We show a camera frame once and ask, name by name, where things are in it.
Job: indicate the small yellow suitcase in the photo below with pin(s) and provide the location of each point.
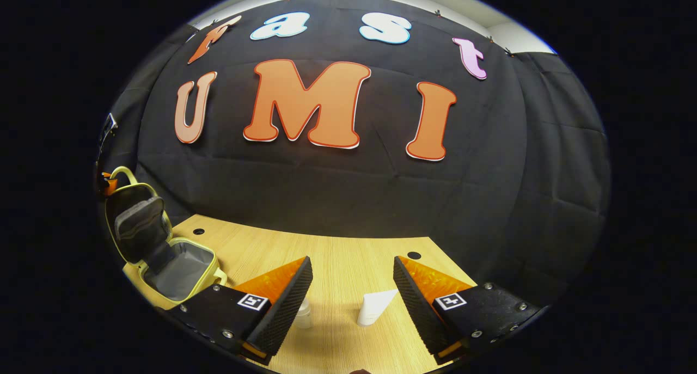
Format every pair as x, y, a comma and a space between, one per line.
179, 265

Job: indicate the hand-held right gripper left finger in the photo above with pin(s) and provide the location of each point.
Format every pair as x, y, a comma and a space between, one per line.
286, 303

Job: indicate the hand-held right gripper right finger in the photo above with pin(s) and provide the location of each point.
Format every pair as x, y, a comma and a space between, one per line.
416, 303

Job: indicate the white cream tube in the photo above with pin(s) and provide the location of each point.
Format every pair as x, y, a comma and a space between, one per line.
373, 308

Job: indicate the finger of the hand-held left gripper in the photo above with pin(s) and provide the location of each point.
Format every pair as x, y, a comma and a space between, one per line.
109, 184

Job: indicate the white pump bottle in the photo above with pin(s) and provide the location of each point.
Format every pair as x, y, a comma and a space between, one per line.
304, 314

